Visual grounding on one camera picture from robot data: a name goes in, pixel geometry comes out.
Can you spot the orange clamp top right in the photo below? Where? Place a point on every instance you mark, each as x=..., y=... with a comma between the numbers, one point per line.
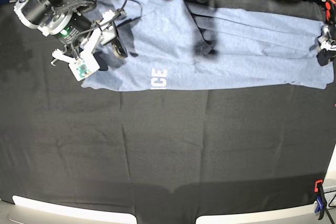
x=330, y=12

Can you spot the light blue t-shirt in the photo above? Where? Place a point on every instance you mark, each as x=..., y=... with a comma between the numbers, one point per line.
x=176, y=45

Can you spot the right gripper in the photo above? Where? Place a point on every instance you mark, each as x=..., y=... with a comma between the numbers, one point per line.
x=75, y=31

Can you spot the orange blue clamp bottom right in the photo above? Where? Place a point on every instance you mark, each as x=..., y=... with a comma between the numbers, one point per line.
x=320, y=199

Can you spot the black table cloth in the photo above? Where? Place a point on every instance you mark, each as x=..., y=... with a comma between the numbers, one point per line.
x=165, y=156

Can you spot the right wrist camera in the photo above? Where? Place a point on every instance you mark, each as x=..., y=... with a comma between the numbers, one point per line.
x=84, y=67

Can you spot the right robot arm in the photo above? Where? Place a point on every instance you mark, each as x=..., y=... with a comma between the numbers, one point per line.
x=35, y=14

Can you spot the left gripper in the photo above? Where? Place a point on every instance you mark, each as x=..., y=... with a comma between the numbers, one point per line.
x=325, y=46

